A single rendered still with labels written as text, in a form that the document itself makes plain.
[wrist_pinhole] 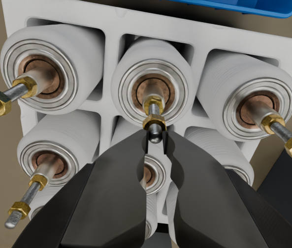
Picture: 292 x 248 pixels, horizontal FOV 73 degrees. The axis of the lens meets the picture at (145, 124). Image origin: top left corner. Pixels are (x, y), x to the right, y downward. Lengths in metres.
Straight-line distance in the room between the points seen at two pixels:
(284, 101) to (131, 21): 0.20
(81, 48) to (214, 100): 0.16
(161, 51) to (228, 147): 0.17
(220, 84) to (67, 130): 0.20
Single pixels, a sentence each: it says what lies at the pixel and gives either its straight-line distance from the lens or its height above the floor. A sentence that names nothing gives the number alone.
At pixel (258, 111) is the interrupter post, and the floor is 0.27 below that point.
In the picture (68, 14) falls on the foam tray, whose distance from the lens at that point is 0.29.
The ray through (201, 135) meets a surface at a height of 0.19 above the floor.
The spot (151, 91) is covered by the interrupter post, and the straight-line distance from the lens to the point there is 0.19.
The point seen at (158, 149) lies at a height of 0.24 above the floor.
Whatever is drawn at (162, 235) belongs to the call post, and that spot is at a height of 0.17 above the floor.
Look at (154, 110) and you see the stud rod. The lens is 0.17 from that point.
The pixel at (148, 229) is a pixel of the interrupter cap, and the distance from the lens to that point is 0.37.
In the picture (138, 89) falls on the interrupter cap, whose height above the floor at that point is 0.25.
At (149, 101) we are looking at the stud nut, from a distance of 0.18.
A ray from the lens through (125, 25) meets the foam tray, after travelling 0.28.
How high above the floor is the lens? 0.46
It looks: 62 degrees down
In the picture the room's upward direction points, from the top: 178 degrees counter-clockwise
